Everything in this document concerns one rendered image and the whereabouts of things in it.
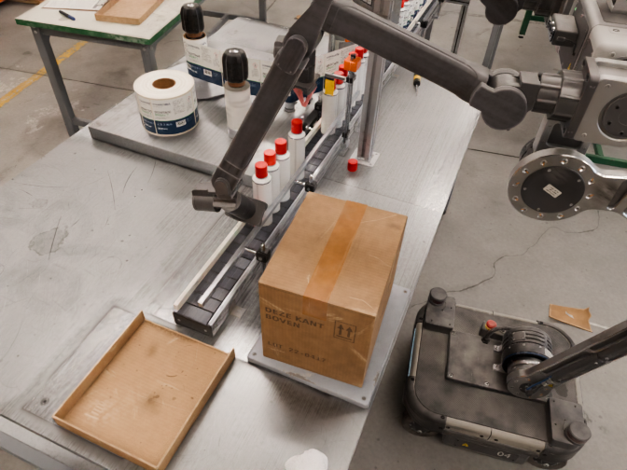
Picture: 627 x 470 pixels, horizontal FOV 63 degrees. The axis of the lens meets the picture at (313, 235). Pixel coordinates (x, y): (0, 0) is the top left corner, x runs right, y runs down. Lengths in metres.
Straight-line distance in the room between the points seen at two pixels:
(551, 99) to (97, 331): 1.11
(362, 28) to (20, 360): 1.05
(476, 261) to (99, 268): 1.86
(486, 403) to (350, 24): 1.42
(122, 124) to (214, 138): 0.34
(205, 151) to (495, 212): 1.82
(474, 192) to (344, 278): 2.19
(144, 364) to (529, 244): 2.17
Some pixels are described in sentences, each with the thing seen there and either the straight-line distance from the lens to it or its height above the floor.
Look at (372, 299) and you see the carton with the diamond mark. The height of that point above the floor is 1.12.
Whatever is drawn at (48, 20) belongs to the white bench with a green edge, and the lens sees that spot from 3.11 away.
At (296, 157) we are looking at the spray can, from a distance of 1.56.
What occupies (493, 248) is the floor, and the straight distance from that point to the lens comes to 2.83.
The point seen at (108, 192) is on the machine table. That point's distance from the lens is 1.75.
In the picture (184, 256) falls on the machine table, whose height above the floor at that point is 0.83.
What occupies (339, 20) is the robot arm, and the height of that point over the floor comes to 1.53.
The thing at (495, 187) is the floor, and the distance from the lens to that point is 3.23.
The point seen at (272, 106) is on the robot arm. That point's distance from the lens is 1.07.
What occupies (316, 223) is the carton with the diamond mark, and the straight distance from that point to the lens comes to 1.13.
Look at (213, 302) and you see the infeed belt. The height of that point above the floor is 0.88.
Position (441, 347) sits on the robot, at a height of 0.24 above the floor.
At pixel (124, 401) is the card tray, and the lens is 1.25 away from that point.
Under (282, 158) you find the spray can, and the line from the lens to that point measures 1.44.
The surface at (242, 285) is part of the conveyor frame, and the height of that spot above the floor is 0.86.
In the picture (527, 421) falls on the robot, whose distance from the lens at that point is 2.00.
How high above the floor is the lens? 1.89
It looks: 45 degrees down
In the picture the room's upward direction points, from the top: 3 degrees clockwise
